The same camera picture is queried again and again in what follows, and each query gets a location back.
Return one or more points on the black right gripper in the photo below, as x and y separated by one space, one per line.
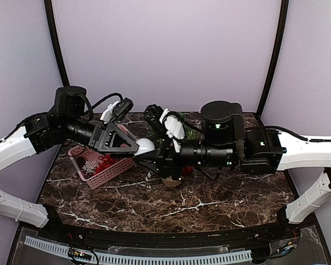
166 149

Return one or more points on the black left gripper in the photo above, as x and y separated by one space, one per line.
102 136

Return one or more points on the red white candy cane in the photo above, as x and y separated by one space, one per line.
149 177

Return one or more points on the pink plastic basket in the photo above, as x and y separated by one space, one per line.
108 167

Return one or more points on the red ball ornament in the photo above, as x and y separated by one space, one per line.
187 171

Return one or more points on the white ball ornament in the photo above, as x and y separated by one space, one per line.
144 145

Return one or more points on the small green christmas tree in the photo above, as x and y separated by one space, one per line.
185 130

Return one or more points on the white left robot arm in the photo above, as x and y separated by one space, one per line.
15 147

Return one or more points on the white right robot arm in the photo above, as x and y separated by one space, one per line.
299 152

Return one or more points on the beige tree pot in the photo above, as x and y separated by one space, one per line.
169 182

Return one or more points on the white snowflake ornament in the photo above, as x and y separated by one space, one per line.
90 167

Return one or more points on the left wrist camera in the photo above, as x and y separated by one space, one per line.
117 110

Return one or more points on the white slotted cable duct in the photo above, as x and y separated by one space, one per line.
81 256

